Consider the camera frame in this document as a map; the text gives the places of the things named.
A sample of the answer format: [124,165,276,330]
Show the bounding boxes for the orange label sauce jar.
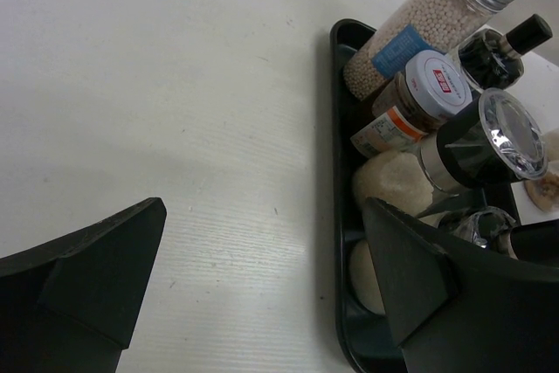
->
[346,50,473,157]

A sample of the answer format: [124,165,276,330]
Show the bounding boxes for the black knob lid spice jar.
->
[448,14,553,93]

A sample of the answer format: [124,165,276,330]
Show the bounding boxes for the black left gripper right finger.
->
[362,198,558,372]

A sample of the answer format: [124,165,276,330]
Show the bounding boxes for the black rectangular tray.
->
[329,18,407,372]

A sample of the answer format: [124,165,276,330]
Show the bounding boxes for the black top grinder bottle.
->
[352,88,549,218]

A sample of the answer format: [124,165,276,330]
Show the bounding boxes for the pink lid glass jar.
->
[524,128,558,213]

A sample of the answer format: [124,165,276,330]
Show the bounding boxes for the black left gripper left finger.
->
[1,197,167,372]

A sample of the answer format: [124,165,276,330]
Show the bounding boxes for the black lid white powder jar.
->
[349,207,558,316]

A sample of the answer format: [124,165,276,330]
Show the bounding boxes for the tall jar white beads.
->
[343,0,514,100]

